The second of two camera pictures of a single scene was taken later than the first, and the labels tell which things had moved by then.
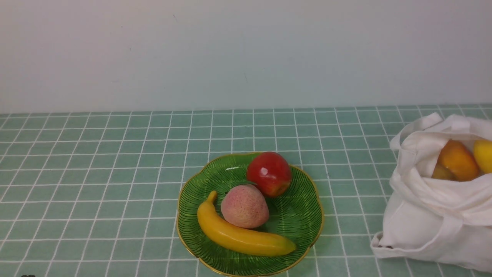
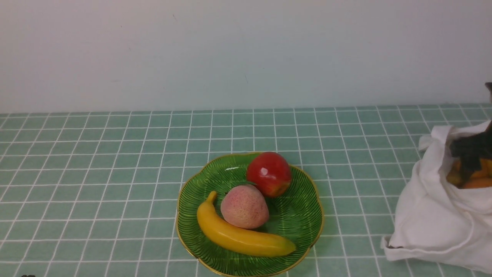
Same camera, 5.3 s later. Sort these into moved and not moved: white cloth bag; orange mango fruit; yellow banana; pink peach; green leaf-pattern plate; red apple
Moved: white cloth bag; orange mango fruit
Not moved: green leaf-pattern plate; pink peach; red apple; yellow banana
